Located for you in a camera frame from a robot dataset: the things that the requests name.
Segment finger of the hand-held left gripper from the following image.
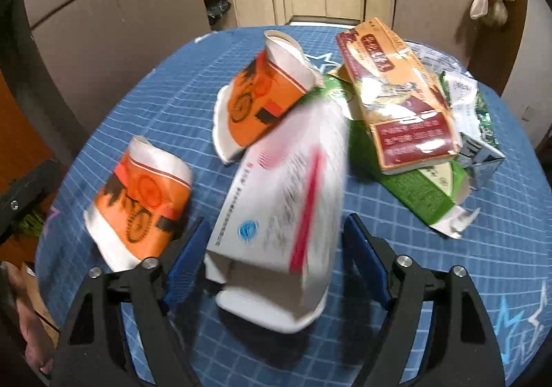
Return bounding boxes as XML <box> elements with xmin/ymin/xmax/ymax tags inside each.
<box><xmin>0</xmin><ymin>160</ymin><xmax>65</xmax><ymax>243</ymax></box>

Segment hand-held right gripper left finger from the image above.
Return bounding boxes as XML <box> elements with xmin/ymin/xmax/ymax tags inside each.
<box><xmin>51</xmin><ymin>217</ymin><xmax>212</xmax><ymax>387</ymax></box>

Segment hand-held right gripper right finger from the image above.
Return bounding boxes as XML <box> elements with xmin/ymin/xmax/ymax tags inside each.
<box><xmin>343</xmin><ymin>212</ymin><xmax>505</xmax><ymax>387</ymax></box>

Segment white medicine box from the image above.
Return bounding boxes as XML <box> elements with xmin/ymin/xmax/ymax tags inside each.
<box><xmin>206</xmin><ymin>100</ymin><xmax>350</xmax><ymax>334</ymax></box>

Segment green and white milk carton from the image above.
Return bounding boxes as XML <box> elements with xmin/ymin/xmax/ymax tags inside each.
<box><xmin>437</xmin><ymin>72</ymin><xmax>506</xmax><ymax>191</ymax></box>

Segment black trash bag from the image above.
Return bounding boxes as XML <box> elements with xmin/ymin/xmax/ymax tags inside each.
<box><xmin>206</xmin><ymin>0</ymin><xmax>231</xmax><ymax>28</ymax></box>

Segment orange paper cup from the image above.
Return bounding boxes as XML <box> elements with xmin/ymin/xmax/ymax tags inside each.
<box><xmin>213</xmin><ymin>30</ymin><xmax>324</xmax><ymax>164</ymax></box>
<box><xmin>84</xmin><ymin>136</ymin><xmax>193</xmax><ymax>273</ymax></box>

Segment flattened green carton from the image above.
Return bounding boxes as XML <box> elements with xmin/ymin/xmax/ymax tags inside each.
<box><xmin>325</xmin><ymin>63</ymin><xmax>481</xmax><ymax>239</ymax></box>

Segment brown cardboard box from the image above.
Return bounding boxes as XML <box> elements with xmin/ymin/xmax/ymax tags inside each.
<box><xmin>19</xmin><ymin>264</ymin><xmax>60</xmax><ymax>347</ymax></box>

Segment blue checked tablecloth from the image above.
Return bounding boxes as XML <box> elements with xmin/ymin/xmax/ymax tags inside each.
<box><xmin>35</xmin><ymin>23</ymin><xmax>552</xmax><ymax>387</ymax></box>

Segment red and gold carton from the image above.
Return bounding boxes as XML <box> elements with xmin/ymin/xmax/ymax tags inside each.
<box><xmin>335</xmin><ymin>17</ymin><xmax>461</xmax><ymax>176</ymax></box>

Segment brown refrigerator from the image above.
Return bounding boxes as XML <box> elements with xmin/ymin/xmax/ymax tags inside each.
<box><xmin>21</xmin><ymin>0</ymin><xmax>212</xmax><ymax>159</ymax></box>

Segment crumpled white plastic wrapper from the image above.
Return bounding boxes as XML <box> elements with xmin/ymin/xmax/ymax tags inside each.
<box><xmin>405</xmin><ymin>41</ymin><xmax>475</xmax><ymax>86</ymax></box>

